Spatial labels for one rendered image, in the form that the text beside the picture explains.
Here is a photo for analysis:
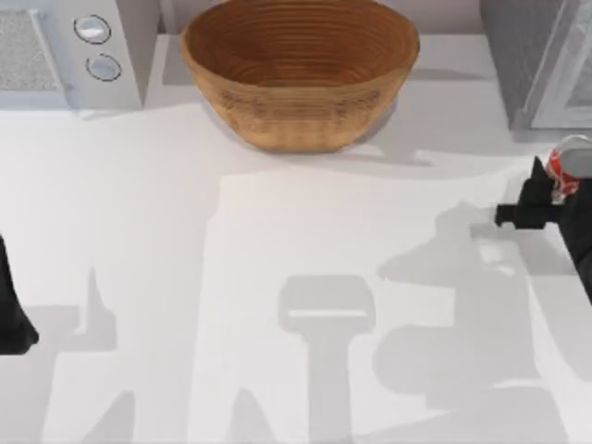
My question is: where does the red and white can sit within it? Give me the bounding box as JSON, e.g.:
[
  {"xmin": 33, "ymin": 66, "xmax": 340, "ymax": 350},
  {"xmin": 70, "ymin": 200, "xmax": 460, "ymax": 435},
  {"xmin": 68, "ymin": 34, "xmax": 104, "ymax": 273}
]
[{"xmin": 544, "ymin": 146, "xmax": 583, "ymax": 205}]

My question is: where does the pale grey rounded box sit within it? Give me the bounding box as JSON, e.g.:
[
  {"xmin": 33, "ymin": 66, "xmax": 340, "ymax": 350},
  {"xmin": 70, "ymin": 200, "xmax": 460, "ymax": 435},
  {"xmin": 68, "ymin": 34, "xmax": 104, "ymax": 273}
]
[{"xmin": 558, "ymin": 134, "xmax": 592, "ymax": 179}]

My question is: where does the brown woven basket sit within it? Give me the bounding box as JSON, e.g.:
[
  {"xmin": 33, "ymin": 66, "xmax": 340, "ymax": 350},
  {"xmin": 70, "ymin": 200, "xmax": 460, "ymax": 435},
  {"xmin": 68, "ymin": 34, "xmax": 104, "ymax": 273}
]
[{"xmin": 179, "ymin": 0, "xmax": 422, "ymax": 154}]

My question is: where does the pale microwave oven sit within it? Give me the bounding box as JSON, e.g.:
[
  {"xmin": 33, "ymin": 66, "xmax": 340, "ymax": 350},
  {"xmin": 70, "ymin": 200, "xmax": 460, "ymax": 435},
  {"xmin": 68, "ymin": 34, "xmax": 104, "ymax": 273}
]
[{"xmin": 0, "ymin": 0, "xmax": 162, "ymax": 113}]

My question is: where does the small round microwave knob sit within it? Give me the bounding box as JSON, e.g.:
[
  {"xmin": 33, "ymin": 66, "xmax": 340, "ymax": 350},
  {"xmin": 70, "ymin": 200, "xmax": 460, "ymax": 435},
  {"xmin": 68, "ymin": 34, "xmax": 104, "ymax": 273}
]
[{"xmin": 85, "ymin": 51, "xmax": 123, "ymax": 84}]

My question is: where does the large round microwave knob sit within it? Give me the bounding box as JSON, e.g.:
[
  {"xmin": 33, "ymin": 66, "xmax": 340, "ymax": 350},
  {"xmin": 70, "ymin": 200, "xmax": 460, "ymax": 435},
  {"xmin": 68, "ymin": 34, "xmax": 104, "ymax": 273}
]
[{"xmin": 72, "ymin": 14, "xmax": 113, "ymax": 44}]

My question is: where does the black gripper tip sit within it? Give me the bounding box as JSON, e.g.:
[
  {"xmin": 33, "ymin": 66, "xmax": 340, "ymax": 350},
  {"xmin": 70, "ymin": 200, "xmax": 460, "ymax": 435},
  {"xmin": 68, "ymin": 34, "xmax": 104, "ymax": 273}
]
[{"xmin": 0, "ymin": 234, "xmax": 41, "ymax": 358}]

